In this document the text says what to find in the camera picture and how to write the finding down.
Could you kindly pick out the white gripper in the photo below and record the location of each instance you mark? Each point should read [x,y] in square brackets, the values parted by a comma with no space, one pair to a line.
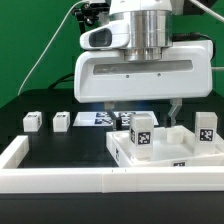
[184,71]

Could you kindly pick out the white square tabletop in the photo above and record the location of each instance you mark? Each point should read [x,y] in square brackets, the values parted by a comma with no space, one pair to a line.
[166,154]

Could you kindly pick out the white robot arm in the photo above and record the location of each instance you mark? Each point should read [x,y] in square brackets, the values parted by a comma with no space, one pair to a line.
[135,56]

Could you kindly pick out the white marker sheet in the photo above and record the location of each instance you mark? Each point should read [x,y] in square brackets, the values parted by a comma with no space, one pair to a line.
[102,118]

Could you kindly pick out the white U-shaped obstacle fence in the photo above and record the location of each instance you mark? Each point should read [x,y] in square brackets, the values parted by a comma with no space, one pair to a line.
[14,180]

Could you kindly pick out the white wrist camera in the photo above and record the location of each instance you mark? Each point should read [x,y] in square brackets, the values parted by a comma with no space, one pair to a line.
[113,35]

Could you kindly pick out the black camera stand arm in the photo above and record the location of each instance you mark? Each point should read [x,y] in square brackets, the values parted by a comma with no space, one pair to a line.
[88,14]

